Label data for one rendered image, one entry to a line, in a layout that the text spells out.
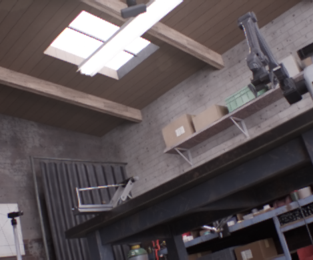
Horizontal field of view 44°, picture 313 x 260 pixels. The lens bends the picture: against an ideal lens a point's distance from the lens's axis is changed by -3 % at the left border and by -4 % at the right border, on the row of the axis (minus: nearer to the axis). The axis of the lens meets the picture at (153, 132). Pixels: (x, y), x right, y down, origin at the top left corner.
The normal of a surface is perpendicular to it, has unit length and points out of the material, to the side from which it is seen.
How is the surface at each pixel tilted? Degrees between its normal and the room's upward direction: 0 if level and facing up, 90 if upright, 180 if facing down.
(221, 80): 90
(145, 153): 90
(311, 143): 90
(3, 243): 90
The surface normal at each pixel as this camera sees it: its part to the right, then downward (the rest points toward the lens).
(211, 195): -0.69, -0.10
